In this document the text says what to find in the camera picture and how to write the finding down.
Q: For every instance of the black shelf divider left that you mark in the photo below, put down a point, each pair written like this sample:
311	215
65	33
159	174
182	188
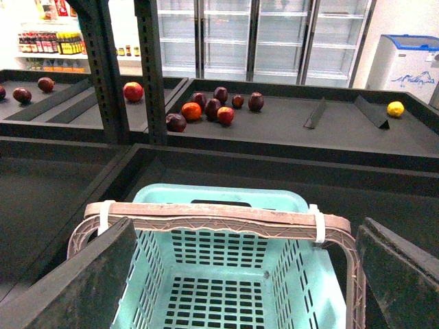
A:
312	122

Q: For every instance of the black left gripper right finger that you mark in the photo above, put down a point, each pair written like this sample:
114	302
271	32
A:
403	278

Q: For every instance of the red apple behind post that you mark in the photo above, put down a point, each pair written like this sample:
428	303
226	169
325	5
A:
133	91

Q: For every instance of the dark plum middle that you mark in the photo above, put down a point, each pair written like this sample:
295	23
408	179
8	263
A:
211	109

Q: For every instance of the white zip tie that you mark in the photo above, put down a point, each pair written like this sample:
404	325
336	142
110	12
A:
320	223
104	210

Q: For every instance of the black lower left tray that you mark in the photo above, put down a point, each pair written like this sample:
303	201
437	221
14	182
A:
45	186

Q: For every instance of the black upper display tray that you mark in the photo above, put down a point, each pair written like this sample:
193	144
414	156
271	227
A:
343	134

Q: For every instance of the store shelf with bottles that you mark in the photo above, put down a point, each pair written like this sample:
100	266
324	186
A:
51	38

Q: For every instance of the yellow lemon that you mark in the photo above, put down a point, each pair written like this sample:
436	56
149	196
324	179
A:
395	109

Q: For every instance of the orange fruit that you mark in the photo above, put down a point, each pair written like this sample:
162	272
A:
191	111

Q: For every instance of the white chest freezer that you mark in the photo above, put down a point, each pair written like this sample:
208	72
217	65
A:
405	63

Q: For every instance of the black upper left tray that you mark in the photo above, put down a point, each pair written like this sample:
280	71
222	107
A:
77	119

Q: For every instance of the black display tray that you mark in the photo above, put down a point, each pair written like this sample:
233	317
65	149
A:
405	202
343	134

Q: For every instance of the dark plum right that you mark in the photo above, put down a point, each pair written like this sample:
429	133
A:
256	102

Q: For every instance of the dark plum far left back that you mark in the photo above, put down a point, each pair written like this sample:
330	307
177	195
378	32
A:
46	84

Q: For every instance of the dark plum front left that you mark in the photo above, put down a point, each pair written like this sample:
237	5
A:
175	122

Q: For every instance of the small dark red plum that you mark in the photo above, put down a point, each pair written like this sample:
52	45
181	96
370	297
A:
237	101

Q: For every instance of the dark plum at edge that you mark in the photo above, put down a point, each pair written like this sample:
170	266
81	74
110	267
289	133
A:
2	93

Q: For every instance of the glass door refrigerator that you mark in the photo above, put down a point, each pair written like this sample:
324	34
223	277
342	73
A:
314	43

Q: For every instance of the red apple in pile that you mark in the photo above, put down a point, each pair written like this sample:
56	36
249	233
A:
225	115

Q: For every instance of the black shelf divider right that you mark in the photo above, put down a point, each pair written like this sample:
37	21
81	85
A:
371	113

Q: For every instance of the white zip tie right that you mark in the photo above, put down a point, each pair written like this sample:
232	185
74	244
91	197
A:
320	223

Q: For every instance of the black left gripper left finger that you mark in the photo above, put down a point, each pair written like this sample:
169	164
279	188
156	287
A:
83	292

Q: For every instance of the light teal plastic basket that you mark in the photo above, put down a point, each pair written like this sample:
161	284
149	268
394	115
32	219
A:
223	279

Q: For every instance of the long black divider strip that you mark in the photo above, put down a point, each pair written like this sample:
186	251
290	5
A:
36	109

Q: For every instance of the brown basket handle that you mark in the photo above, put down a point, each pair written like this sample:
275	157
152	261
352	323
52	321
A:
270	224

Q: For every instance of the black lower display tray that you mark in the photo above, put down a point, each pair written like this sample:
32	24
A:
405	202

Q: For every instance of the dark metal rack post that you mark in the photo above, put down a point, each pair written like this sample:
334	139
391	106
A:
95	25
146	13

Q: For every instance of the dark plum back centre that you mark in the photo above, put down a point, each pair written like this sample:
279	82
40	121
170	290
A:
221	94

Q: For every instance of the black shelf divider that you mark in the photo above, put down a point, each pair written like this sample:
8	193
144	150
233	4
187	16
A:
312	122
371	113

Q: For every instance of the white zip tie left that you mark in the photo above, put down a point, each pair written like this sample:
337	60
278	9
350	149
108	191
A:
104	210

